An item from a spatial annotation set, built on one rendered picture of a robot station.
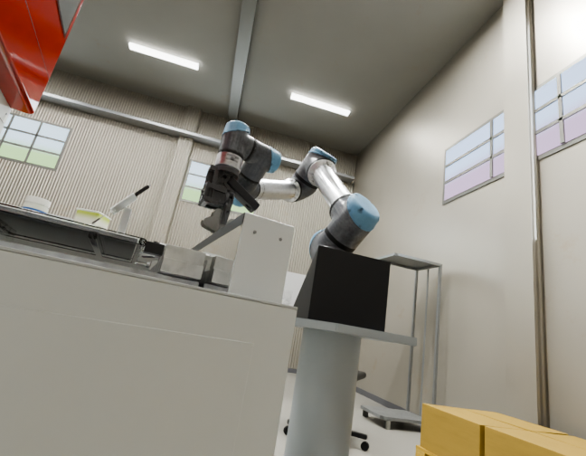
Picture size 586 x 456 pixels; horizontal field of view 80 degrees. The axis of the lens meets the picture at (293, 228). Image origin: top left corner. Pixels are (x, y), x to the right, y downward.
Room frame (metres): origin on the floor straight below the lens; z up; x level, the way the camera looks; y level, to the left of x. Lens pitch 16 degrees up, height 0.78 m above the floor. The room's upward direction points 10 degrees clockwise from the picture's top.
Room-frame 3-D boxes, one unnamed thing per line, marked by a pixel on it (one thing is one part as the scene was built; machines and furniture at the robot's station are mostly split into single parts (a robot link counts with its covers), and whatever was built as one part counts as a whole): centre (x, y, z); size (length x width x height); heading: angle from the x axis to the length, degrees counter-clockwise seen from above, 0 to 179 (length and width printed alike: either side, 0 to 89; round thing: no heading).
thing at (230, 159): (0.92, 0.22, 1.21); 0.08 x 0.08 x 0.05
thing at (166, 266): (0.85, 0.28, 0.87); 0.36 x 0.08 x 0.03; 24
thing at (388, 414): (4.22, -1.48, 0.93); 0.67 x 0.55 x 1.86; 101
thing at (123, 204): (1.00, 0.51, 1.03); 0.06 x 0.04 x 0.13; 114
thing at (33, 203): (1.12, 0.84, 1.01); 0.07 x 0.07 x 0.10
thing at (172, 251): (0.71, 0.21, 0.89); 0.08 x 0.03 x 0.03; 114
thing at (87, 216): (1.06, 0.62, 1.00); 0.07 x 0.07 x 0.07; 88
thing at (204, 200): (0.92, 0.22, 1.13); 0.09 x 0.08 x 0.12; 114
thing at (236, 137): (0.93, 0.21, 1.29); 0.09 x 0.08 x 0.11; 125
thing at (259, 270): (0.82, 0.15, 0.89); 0.55 x 0.09 x 0.14; 24
